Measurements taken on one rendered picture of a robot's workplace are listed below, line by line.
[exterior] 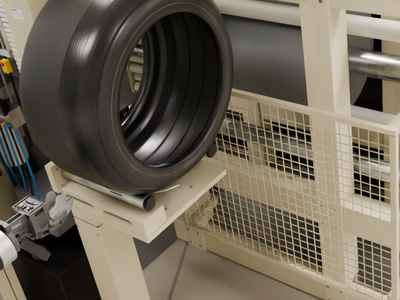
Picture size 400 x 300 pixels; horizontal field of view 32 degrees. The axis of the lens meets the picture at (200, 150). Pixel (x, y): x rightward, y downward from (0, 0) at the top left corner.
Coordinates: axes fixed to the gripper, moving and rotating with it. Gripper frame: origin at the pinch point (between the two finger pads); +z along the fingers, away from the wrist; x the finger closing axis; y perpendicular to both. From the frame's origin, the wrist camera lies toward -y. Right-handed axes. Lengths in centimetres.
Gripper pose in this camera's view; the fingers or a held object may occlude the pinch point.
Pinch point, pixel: (69, 202)
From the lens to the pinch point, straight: 184.0
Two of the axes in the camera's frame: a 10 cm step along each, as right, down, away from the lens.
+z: 6.2, -5.1, 5.9
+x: -7.7, -2.5, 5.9
